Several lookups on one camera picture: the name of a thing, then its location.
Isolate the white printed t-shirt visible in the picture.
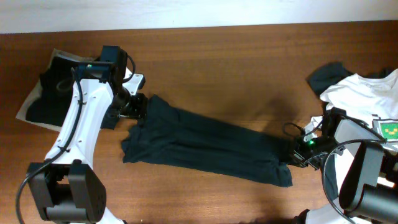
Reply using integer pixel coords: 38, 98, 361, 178
304, 68, 398, 200

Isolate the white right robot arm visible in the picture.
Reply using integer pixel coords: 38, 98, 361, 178
290, 108, 397, 223

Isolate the dark green Nike t-shirt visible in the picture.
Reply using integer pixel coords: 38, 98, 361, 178
121, 95, 293, 187

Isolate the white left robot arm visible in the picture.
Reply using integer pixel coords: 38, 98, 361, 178
16, 45, 147, 223

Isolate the folded black clothes stack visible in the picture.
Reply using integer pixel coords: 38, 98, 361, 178
25, 55, 121, 130

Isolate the dark crumpled garment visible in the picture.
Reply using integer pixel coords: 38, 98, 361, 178
307, 62, 397, 101

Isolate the beige folded cloth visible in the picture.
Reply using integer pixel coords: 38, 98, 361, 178
16, 49, 94, 132

